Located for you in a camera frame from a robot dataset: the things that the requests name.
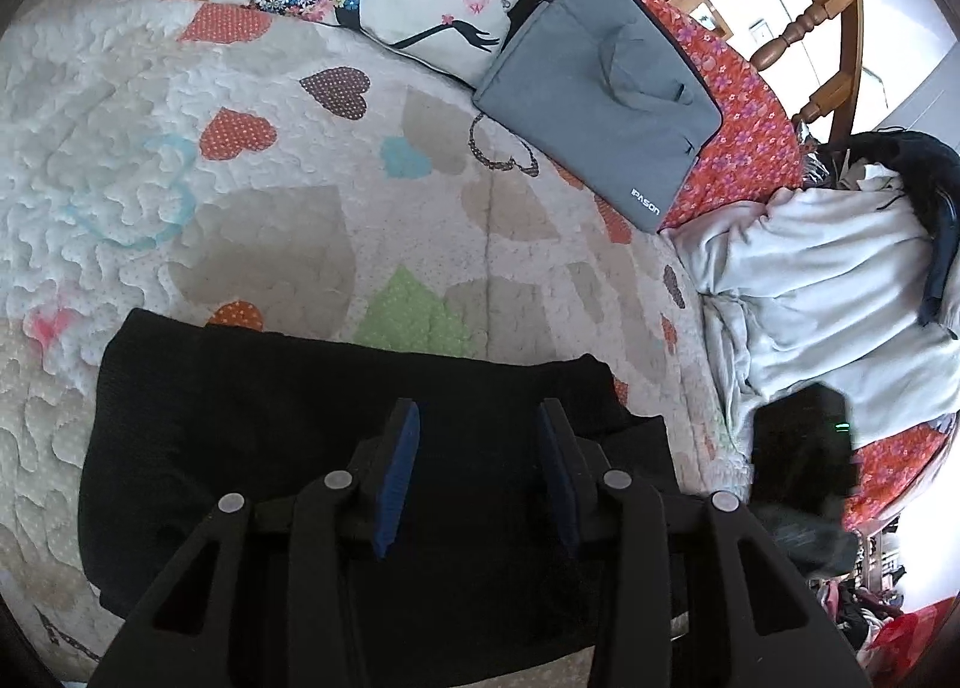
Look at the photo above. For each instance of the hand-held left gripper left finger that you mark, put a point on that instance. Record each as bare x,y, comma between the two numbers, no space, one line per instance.
396,478

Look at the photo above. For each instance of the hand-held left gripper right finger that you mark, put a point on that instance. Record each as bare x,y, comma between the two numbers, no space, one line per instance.
561,478

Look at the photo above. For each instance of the black pants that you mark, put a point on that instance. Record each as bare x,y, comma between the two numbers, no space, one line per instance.
225,418

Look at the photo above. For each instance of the light grey hoodie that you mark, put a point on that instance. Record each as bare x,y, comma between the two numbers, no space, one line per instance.
817,298

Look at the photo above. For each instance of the pile of colourful clothes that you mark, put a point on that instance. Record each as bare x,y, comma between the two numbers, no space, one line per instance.
870,613

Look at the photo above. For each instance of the heart-patterned quilted bed cover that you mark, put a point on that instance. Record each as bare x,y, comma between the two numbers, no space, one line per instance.
262,223

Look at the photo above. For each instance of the dark jacket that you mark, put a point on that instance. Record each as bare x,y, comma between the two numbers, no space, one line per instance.
926,185

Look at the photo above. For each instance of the red floral blanket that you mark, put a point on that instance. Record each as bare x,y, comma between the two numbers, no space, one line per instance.
742,140

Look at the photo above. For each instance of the grey laptop bag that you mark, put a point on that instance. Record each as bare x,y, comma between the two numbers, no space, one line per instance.
600,95

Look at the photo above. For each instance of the wooden chair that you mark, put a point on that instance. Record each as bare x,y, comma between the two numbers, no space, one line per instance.
810,5

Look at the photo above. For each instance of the black cloth under laptop bag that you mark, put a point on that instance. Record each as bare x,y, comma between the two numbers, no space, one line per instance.
534,1

